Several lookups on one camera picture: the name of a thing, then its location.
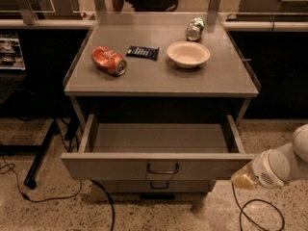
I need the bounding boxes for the grey drawer cabinet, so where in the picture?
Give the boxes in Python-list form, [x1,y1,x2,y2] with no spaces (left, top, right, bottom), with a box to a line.
[63,11,262,200]

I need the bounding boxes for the black stand base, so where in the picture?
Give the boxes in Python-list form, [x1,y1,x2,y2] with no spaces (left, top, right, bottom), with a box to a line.
[0,121,59,190]

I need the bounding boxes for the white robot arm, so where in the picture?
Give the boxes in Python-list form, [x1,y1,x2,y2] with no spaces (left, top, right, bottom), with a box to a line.
[230,124,308,190]

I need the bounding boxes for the crushed orange soda can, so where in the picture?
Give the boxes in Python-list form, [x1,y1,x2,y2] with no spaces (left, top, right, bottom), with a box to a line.
[91,46,127,76]

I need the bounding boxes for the black floor cable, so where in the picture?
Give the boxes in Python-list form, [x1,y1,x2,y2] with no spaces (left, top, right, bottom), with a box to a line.
[231,183,286,231]
[0,115,116,231]

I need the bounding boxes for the grey drawer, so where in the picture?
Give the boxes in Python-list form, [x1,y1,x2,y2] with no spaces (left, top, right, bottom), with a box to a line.
[98,180,216,193]
[61,115,254,181]

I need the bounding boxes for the computer monitor at left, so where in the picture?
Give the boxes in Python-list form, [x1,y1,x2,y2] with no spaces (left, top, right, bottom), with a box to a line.
[0,33,26,71]

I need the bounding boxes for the grey top drawer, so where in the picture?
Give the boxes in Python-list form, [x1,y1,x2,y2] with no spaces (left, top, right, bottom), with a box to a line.
[61,115,254,181]

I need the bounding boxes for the crushed green soda can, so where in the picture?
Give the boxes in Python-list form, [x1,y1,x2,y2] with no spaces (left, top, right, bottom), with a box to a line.
[186,17,205,41]

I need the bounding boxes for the dark blue snack packet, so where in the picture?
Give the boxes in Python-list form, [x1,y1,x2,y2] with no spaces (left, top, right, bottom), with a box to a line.
[126,46,160,61]

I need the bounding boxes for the grey middle drawer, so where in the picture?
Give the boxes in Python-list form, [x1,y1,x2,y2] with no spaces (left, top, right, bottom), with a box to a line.
[98,180,216,193]

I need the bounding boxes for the black floor cable right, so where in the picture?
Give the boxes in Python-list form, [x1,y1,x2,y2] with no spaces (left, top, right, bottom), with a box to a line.
[231,183,286,231]

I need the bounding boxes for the white paper bowl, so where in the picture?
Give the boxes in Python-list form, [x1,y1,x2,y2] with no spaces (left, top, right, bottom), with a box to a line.
[167,41,211,68]

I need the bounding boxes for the black floor cable left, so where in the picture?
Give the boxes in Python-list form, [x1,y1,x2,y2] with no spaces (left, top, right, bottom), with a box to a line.
[0,115,116,231]

